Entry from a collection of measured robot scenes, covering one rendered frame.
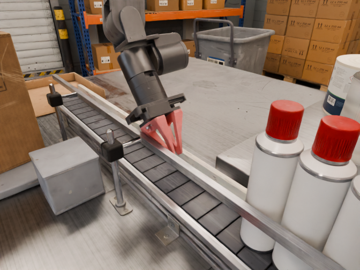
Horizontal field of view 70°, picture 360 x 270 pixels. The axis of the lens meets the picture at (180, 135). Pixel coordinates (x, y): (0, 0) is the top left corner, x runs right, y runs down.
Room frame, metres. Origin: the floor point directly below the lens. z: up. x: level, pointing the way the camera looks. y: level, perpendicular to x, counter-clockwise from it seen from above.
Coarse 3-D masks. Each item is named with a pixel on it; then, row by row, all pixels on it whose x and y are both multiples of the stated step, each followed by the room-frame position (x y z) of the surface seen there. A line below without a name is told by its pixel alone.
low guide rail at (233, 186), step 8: (80, 88) 0.80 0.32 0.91; (96, 96) 0.71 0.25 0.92; (104, 104) 0.67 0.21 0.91; (112, 104) 0.65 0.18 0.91; (120, 112) 0.60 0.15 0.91; (136, 128) 0.54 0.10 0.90; (160, 136) 0.48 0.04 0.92; (184, 152) 0.41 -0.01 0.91; (184, 160) 0.41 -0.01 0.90; (192, 160) 0.39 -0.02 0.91; (200, 160) 0.39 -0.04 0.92; (200, 168) 0.37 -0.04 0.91; (208, 168) 0.36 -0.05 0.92; (208, 176) 0.36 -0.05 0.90; (216, 176) 0.34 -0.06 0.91; (224, 176) 0.34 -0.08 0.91; (224, 184) 0.33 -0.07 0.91; (232, 184) 0.32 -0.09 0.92; (240, 184) 0.32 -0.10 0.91; (232, 192) 0.32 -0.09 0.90; (240, 192) 0.31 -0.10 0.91
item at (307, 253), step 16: (64, 80) 0.72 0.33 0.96; (80, 96) 0.60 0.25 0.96; (112, 112) 0.50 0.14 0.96; (128, 128) 0.43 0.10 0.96; (144, 144) 0.39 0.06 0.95; (176, 160) 0.32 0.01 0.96; (192, 176) 0.29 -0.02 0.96; (224, 192) 0.25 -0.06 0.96; (240, 208) 0.22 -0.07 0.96; (256, 224) 0.21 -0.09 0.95; (272, 224) 0.20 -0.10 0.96; (288, 240) 0.18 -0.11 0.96; (304, 256) 0.16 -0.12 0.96; (320, 256) 0.16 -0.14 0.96
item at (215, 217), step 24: (96, 120) 0.63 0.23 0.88; (144, 168) 0.41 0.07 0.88; (168, 168) 0.41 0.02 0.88; (168, 192) 0.34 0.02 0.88; (192, 192) 0.34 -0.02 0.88; (192, 216) 0.29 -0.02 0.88; (216, 216) 0.29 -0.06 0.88; (240, 216) 0.29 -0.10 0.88; (240, 240) 0.24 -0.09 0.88; (264, 264) 0.21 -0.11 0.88
